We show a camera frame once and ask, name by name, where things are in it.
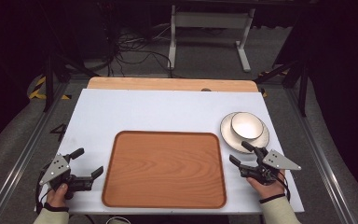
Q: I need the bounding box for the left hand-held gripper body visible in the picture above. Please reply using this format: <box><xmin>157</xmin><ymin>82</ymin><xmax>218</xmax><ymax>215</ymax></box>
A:
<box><xmin>38</xmin><ymin>154</ymin><xmax>94</xmax><ymax>201</ymax></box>

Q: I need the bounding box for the bundle of black floor cables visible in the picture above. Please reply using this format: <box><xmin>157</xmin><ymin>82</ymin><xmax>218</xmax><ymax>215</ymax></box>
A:
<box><xmin>104</xmin><ymin>26</ymin><xmax>175</xmax><ymax>78</ymax></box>

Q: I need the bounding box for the white board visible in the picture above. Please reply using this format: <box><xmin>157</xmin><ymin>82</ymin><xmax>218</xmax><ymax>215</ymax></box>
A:
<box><xmin>36</xmin><ymin>89</ymin><xmax>305</xmax><ymax>216</ymax></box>

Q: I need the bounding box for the brown wooden tray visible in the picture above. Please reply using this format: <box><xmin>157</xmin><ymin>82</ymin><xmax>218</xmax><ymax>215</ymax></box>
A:
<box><xmin>101</xmin><ymin>130</ymin><xmax>227</xmax><ymax>210</ymax></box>

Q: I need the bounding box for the white dark-rimmed plate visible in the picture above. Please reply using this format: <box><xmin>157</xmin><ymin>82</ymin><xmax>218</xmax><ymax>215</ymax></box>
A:
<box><xmin>219</xmin><ymin>111</ymin><xmax>270</xmax><ymax>155</ymax></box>

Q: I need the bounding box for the yellow black hazard tape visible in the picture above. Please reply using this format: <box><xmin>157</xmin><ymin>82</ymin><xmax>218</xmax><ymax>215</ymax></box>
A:
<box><xmin>28</xmin><ymin>76</ymin><xmax>73</xmax><ymax>101</ymax></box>
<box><xmin>258</xmin><ymin>70</ymin><xmax>290</xmax><ymax>98</ymax></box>

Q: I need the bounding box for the person's right hand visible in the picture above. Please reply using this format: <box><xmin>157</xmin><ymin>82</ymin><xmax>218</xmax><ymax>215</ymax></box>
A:
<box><xmin>245</xmin><ymin>169</ymin><xmax>287</xmax><ymax>201</ymax></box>

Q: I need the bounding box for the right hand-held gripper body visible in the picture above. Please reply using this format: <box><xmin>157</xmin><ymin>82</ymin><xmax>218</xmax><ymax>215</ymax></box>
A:
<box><xmin>239</xmin><ymin>146</ymin><xmax>303</xmax><ymax>187</ymax></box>

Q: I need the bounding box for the white dark-rimmed bowl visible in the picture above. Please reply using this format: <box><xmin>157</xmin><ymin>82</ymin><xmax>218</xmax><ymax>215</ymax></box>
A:
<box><xmin>230</xmin><ymin>111</ymin><xmax>265</xmax><ymax>140</ymax></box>

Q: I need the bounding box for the black tripod stand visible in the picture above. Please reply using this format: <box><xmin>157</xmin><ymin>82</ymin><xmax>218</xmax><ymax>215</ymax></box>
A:
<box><xmin>254</xmin><ymin>58</ymin><xmax>312</xmax><ymax>118</ymax></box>
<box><xmin>41</xmin><ymin>50</ymin><xmax>101</xmax><ymax>113</ymax></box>

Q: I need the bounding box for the white cable loop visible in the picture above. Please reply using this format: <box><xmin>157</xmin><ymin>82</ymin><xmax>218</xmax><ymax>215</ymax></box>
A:
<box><xmin>105</xmin><ymin>216</ymin><xmax>133</xmax><ymax>224</ymax></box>

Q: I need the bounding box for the person's left hand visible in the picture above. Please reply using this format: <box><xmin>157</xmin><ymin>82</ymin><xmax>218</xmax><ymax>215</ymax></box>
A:
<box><xmin>45</xmin><ymin>182</ymin><xmax>70</xmax><ymax>208</ymax></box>

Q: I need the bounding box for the white metal frame stand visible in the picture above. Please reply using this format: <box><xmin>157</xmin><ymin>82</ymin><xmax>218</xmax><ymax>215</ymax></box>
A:
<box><xmin>167</xmin><ymin>4</ymin><xmax>256</xmax><ymax>74</ymax></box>

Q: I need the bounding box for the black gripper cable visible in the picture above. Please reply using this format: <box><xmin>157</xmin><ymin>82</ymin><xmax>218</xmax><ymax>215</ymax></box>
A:
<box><xmin>34</xmin><ymin>170</ymin><xmax>51</xmax><ymax>213</ymax></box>
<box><xmin>274</xmin><ymin>169</ymin><xmax>292</xmax><ymax>203</ymax></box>

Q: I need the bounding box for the aluminium floor rail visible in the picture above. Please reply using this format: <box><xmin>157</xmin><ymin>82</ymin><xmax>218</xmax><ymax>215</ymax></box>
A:
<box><xmin>282</xmin><ymin>87</ymin><xmax>357</xmax><ymax>224</ymax></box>
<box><xmin>0</xmin><ymin>81</ymin><xmax>70</xmax><ymax>224</ymax></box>

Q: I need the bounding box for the black wristband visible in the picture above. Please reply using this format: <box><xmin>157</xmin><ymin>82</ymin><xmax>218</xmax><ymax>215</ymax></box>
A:
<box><xmin>43</xmin><ymin>202</ymin><xmax>71</xmax><ymax>214</ymax></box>
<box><xmin>258</xmin><ymin>192</ymin><xmax>286</xmax><ymax>205</ymax></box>

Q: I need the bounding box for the light wooden table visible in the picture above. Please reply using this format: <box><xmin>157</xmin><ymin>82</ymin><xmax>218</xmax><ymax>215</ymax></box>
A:
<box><xmin>87</xmin><ymin>77</ymin><xmax>259</xmax><ymax>93</ymax></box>

